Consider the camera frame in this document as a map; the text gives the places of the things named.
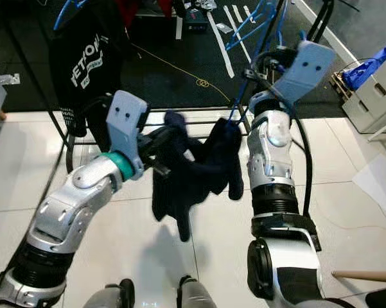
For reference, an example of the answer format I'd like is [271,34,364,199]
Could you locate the navy blue shirt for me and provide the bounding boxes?
[152,110,246,243]

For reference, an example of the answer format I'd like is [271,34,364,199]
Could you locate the long white tape strip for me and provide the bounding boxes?
[222,6,258,52]
[207,12,235,78]

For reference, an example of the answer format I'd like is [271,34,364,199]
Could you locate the blue tool case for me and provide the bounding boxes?
[185,10,207,33]

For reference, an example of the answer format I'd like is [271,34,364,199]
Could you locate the black metal clothes rack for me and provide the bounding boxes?
[19,0,347,174]

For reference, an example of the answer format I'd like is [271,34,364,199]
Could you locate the black printed t-shirt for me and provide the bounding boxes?
[48,0,132,155]

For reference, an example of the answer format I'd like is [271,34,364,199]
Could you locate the blue plastic bag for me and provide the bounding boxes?
[344,40,386,90]

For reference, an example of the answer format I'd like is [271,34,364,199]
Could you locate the small white floor plate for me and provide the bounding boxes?
[0,73,20,85]

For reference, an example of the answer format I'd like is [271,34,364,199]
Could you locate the white drawer cabinet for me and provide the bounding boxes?
[340,42,386,135]

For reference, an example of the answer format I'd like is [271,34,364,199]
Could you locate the robot right leg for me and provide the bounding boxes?
[177,276,225,308]

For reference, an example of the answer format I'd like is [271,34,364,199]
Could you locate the robot leg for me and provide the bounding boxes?
[177,276,225,308]
[83,278,136,308]

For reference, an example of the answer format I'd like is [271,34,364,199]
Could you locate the robot left leg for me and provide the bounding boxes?
[83,278,136,308]

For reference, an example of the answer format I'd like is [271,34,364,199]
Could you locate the wooden stick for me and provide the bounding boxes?
[331,269,386,284]

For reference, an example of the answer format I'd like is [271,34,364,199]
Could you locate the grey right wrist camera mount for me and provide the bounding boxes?
[273,40,338,107]

